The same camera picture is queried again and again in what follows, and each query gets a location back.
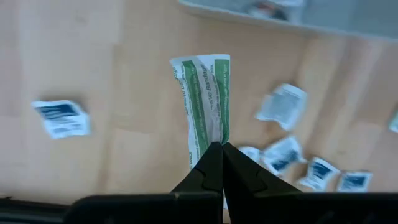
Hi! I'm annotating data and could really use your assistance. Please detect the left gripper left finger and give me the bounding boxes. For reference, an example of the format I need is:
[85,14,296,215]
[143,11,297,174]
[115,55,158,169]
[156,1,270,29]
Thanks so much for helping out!
[63,141,224,224]

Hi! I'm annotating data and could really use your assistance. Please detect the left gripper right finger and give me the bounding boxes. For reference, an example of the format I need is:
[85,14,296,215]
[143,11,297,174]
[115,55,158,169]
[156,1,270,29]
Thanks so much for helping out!
[223,142,398,224]

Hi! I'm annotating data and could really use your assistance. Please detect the white alcohol pad packet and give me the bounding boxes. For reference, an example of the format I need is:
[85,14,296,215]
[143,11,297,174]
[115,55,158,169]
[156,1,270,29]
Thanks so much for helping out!
[336,170,374,194]
[238,145,262,163]
[260,134,307,177]
[295,156,342,192]
[254,82,308,132]
[30,98,91,140]

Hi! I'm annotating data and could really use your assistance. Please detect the green white bandage strip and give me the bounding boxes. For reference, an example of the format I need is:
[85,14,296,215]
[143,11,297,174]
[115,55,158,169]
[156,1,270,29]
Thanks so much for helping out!
[169,54,231,170]

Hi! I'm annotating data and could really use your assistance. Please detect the white orange ointment packet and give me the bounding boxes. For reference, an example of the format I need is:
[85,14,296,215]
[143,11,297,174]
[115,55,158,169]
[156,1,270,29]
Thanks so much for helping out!
[247,0,290,22]

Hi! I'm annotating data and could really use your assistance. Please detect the light grey plastic bin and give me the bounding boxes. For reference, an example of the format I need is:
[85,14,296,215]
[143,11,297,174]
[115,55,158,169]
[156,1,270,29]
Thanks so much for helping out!
[177,0,398,40]

